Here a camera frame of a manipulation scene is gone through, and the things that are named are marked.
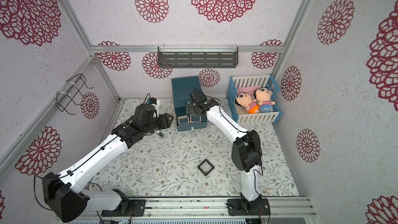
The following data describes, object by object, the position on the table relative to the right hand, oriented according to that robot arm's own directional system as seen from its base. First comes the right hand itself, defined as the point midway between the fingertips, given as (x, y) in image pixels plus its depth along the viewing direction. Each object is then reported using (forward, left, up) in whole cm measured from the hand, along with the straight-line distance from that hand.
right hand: (199, 110), depth 90 cm
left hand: (-12, +15, +8) cm, 21 cm away
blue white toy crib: (+4, -27, -10) cm, 29 cm away
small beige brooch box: (0, +10, -9) cm, 14 cm away
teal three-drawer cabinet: (+16, +12, +4) cm, 20 cm away
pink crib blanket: (+27, -37, -8) cm, 46 cm away
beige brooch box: (0, +3, -9) cm, 9 cm away
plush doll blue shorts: (+16, -41, -3) cm, 44 cm away
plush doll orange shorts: (+15, -30, -6) cm, 34 cm away
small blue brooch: (-7, +25, -17) cm, 31 cm away
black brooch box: (-27, -4, -18) cm, 33 cm away
